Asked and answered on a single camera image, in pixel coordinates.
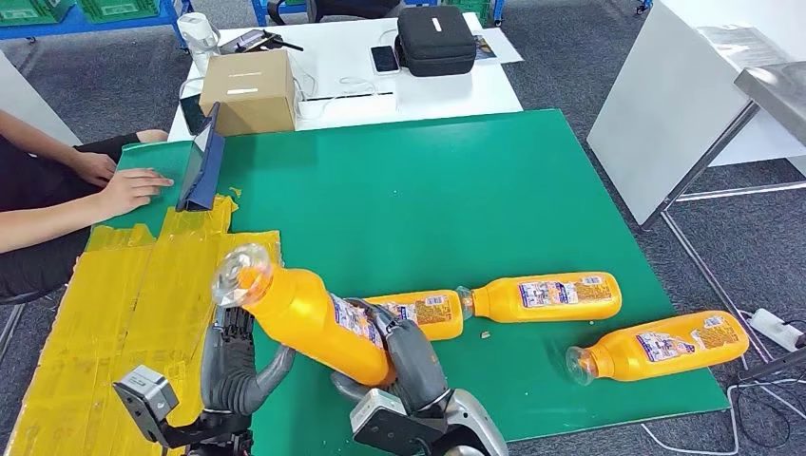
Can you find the green table mat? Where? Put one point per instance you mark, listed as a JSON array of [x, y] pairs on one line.
[[409, 208]]

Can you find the smartphone with dark screen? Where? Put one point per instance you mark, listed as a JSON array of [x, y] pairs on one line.
[[385, 60]]

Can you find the person's right forearm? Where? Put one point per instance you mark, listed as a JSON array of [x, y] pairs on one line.
[[44, 229]]

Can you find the white floor power strip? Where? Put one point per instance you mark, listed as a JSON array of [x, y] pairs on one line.
[[774, 327]]

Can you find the black zip carrying case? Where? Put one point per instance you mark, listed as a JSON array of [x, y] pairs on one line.
[[434, 41]]

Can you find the person's right hand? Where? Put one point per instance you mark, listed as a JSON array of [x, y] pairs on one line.
[[126, 192]]

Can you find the white table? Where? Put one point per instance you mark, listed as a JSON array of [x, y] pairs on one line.
[[453, 91]]

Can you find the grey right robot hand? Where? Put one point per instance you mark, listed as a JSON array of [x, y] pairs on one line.
[[415, 365]]

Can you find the small white panel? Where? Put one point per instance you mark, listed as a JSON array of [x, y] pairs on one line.
[[25, 94]]

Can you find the person's left hand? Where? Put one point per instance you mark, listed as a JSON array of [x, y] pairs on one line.
[[94, 169]]

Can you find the yellow taped cardboard patch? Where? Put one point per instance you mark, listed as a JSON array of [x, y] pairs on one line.
[[113, 302]]

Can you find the stainless steel table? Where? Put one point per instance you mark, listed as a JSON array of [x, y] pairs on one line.
[[777, 91]]

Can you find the brown cardboard box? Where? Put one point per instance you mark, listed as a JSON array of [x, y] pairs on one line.
[[252, 97]]

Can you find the black office chair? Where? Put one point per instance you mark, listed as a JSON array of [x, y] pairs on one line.
[[340, 6]]

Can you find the person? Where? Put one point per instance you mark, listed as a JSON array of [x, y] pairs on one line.
[[25, 182]]

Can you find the person's left forearm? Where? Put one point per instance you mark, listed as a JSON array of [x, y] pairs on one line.
[[31, 135]]

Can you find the small yellow tape scrap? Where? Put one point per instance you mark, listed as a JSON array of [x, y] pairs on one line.
[[235, 192]]

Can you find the orange detergent bottle clear cap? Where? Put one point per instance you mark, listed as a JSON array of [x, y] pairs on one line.
[[434, 315], [296, 315], [504, 302], [617, 365]]

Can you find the tablet in blue case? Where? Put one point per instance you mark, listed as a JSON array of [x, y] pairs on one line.
[[208, 170]]

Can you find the green plastic crate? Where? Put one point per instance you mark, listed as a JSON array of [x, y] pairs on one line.
[[119, 7], [31, 9], [473, 6]]

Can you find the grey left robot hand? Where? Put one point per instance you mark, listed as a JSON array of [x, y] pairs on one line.
[[226, 377]]

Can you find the metal stool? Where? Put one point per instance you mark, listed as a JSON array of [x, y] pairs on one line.
[[12, 327]]

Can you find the black phone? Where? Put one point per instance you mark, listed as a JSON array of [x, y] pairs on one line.
[[192, 116]]

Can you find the printed paper sheet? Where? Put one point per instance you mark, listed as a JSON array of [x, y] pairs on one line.
[[502, 50]]

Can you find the large white board panel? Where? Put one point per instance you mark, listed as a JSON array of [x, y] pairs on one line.
[[680, 94]]

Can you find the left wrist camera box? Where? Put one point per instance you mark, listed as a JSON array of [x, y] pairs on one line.
[[145, 403]]

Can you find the black handheld device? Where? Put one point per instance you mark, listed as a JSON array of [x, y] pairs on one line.
[[249, 41]]

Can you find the grey paper sheet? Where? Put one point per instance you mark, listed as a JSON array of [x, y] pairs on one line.
[[746, 47]]

